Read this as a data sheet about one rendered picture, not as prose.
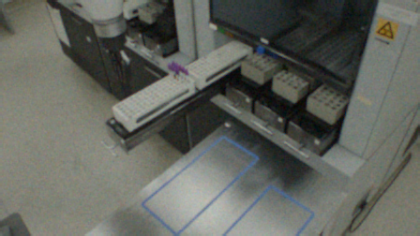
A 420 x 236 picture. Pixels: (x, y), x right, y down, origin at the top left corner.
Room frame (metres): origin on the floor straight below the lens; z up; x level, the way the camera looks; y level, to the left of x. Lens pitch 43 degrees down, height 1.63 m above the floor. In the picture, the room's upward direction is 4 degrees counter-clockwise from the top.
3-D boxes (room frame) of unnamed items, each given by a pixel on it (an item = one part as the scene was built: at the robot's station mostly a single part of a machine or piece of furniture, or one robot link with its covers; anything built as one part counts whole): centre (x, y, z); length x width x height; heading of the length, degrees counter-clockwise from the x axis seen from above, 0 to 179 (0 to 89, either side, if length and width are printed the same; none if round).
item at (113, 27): (0.91, 0.26, 1.18); 0.09 x 0.09 x 0.06
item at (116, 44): (0.91, 0.26, 1.11); 0.08 x 0.07 x 0.09; 40
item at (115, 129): (1.06, 0.08, 0.78); 0.73 x 0.14 x 0.09; 130
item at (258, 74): (1.09, -0.19, 0.85); 0.12 x 0.02 x 0.06; 40
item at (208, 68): (1.18, -0.06, 0.83); 0.30 x 0.10 x 0.06; 130
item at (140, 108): (0.98, 0.18, 0.83); 0.30 x 0.10 x 0.06; 130
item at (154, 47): (1.66, -0.01, 0.78); 0.73 x 0.14 x 0.09; 130
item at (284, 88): (0.97, -0.29, 0.85); 0.12 x 0.02 x 0.06; 39
